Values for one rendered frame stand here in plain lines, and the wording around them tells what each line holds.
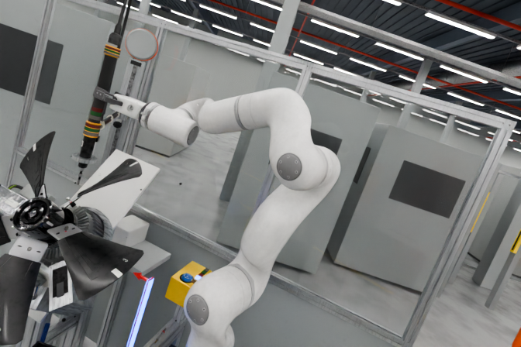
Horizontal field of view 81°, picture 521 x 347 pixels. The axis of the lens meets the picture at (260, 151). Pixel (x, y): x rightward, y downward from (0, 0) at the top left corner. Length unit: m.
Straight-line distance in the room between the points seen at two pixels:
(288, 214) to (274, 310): 1.09
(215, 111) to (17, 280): 0.81
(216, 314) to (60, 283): 0.65
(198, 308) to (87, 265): 0.45
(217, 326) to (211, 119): 0.48
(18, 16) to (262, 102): 3.07
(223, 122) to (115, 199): 0.81
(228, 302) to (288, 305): 0.96
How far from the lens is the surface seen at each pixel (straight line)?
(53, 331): 1.77
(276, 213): 0.69
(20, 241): 1.26
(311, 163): 0.58
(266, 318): 1.78
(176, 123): 0.90
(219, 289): 0.76
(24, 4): 3.57
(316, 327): 1.73
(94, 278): 1.08
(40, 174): 1.35
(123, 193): 1.46
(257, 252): 0.73
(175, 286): 1.28
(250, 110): 0.73
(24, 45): 3.52
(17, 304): 1.24
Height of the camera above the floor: 1.78
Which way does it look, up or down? 8 degrees down
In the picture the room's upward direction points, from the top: 19 degrees clockwise
